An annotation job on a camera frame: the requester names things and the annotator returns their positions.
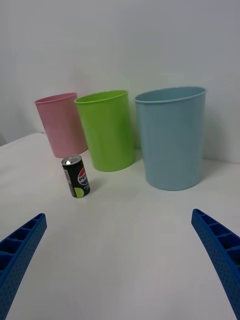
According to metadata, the green plastic bin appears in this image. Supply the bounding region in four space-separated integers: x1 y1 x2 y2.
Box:
74 89 136 173

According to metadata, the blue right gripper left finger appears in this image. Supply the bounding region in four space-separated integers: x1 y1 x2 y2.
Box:
0 212 48 320

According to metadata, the black drink can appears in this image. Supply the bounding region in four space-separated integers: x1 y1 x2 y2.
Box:
61 154 91 199

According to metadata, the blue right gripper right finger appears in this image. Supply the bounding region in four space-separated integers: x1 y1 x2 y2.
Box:
191 208 240 320

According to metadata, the pale blue plastic bin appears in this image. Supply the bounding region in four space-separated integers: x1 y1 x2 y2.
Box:
133 86 208 192

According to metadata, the pink plastic bin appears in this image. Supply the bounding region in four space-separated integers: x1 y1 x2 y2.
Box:
34 92 89 159

